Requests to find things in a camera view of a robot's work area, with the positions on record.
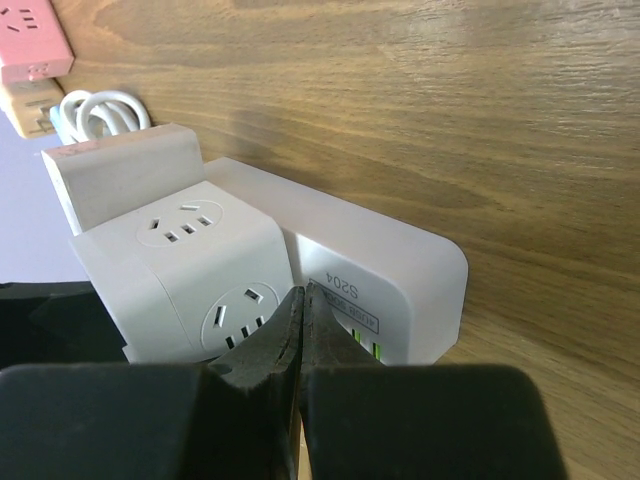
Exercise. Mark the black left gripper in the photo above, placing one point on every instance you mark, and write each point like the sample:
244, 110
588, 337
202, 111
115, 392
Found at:
54, 323

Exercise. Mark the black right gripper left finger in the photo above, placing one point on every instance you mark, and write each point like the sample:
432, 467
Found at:
233, 418

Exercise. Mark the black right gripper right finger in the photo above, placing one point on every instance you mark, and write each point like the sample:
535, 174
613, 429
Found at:
365, 420

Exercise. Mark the white power strip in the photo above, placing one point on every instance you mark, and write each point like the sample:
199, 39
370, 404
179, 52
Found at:
397, 289

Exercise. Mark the white cube charger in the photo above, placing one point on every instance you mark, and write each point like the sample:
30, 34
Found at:
188, 277

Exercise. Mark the tall white charger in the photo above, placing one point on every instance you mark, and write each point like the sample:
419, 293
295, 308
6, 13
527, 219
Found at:
99, 180

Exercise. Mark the orange cube adapter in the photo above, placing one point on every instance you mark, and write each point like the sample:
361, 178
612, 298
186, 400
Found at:
27, 105

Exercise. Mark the pink cube adapter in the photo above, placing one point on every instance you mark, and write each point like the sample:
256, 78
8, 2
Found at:
33, 44

